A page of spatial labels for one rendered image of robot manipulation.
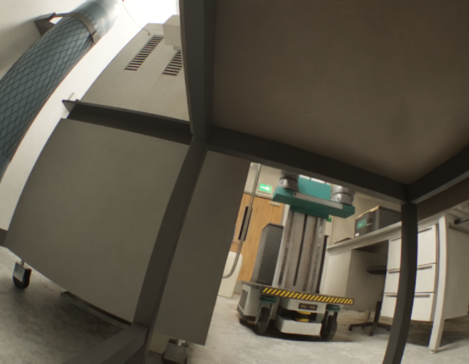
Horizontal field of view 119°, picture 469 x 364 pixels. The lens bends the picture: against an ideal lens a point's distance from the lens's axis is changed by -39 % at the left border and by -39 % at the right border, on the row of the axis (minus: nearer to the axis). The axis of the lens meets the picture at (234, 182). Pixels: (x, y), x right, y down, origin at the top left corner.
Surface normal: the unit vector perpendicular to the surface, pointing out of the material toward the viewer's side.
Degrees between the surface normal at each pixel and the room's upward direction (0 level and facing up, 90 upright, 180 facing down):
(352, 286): 90
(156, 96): 90
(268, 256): 90
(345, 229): 90
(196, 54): 180
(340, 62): 180
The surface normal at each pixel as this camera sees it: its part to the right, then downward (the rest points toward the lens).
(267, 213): 0.09, -0.39
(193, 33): -0.24, 0.89
